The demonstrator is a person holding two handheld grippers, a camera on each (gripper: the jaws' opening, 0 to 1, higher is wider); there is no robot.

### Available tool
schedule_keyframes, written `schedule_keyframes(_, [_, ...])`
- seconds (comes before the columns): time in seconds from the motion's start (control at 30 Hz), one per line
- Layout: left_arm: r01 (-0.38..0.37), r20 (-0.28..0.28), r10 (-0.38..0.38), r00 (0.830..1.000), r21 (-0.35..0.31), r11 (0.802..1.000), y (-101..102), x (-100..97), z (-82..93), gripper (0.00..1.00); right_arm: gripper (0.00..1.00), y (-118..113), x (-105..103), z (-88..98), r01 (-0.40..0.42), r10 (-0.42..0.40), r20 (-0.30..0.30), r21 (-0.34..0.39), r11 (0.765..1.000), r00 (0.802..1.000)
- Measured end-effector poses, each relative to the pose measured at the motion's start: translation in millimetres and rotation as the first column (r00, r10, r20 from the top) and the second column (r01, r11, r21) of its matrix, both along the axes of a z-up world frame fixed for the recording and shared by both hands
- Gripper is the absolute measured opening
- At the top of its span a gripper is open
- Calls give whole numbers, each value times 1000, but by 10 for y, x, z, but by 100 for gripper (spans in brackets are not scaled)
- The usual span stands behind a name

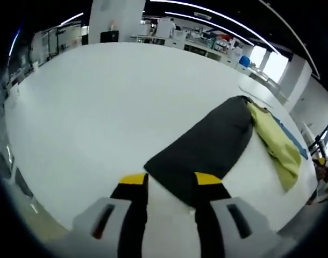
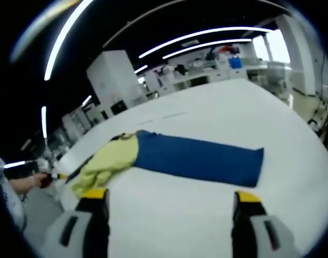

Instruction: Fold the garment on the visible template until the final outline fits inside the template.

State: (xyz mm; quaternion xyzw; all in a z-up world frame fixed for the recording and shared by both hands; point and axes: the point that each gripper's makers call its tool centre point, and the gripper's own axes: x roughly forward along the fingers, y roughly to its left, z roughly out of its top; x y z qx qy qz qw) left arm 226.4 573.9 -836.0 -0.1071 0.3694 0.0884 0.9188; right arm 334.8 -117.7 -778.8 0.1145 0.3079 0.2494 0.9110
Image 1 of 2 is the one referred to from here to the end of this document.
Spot white table slot cover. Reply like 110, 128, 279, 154
237, 85, 275, 109

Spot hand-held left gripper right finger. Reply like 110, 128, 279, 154
193, 171, 277, 258

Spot white cabinet row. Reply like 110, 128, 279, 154
131, 33, 236, 64

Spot white square pillar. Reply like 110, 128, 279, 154
88, 0, 146, 45

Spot black yellow blue garment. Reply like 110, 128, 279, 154
144, 95, 310, 209

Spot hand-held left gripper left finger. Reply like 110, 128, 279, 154
72, 173, 149, 258

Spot black box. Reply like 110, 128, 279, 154
100, 30, 119, 43

